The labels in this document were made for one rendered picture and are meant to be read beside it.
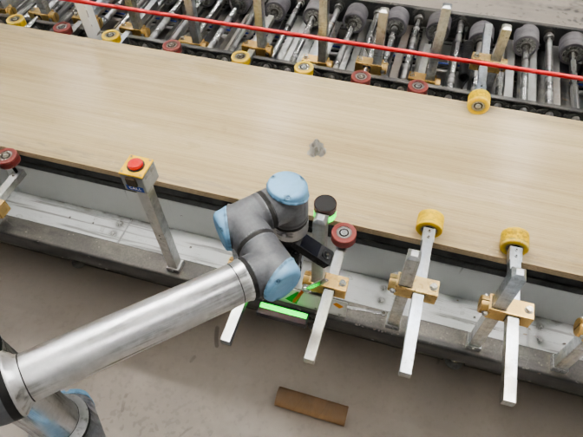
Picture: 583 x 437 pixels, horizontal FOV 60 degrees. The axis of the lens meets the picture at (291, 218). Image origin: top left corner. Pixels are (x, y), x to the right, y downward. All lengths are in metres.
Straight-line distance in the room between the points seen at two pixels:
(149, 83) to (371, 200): 1.05
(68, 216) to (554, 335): 1.83
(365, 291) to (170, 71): 1.20
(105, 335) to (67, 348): 0.06
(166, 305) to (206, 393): 1.43
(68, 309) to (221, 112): 1.29
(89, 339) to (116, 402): 1.51
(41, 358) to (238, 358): 1.53
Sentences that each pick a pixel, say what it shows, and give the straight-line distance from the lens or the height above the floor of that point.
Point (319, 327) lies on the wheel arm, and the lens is 1.48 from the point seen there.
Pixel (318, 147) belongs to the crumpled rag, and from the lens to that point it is 1.82.
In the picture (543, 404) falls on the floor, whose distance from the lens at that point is 2.51.
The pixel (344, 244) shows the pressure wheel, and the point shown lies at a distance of 1.58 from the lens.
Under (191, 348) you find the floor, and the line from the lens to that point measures 2.44.
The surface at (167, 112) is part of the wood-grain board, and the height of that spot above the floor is 0.90.
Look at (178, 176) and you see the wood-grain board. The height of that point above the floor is 0.90.
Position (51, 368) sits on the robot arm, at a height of 1.41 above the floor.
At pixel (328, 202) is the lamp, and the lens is 1.32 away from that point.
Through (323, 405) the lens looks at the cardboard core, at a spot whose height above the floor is 0.08.
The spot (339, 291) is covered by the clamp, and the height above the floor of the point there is 0.86.
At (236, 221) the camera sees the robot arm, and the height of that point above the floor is 1.37.
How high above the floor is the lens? 2.21
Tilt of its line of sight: 53 degrees down
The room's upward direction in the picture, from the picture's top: 2 degrees counter-clockwise
